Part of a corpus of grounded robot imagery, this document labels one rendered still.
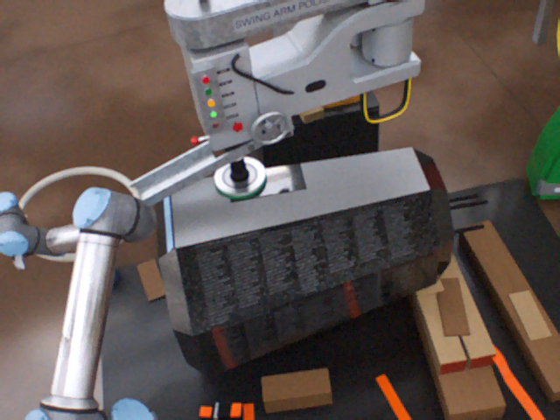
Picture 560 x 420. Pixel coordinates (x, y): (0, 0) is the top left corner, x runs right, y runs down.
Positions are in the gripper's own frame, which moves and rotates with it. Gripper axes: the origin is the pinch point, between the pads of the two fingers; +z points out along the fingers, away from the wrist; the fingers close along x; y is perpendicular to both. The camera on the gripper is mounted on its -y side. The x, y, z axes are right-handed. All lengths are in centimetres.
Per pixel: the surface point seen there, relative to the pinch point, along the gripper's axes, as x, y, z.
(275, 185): 89, 43, 3
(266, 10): 92, 41, -80
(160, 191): 50, 19, -9
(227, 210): 67, 37, 4
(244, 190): 78, 37, 1
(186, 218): 54, 27, 5
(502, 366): 116, 149, 64
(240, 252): 58, 53, 8
